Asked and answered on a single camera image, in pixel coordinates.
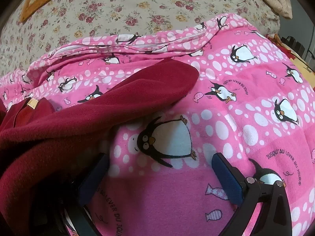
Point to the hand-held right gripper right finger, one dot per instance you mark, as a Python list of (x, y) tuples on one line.
[(227, 180)]

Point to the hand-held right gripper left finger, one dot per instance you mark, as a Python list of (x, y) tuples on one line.
[(91, 177)]

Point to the dark red fleece garment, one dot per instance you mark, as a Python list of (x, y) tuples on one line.
[(73, 127)]

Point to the pink penguin print blanket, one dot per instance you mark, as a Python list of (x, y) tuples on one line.
[(221, 127)]

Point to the yellow red printed blanket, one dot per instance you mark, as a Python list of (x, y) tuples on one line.
[(299, 62)]

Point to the dark object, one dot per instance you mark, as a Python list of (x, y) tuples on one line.
[(291, 43)]

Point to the floral bed sheet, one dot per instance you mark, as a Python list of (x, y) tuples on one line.
[(110, 5)]

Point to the orange checked mat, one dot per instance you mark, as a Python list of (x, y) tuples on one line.
[(37, 2)]

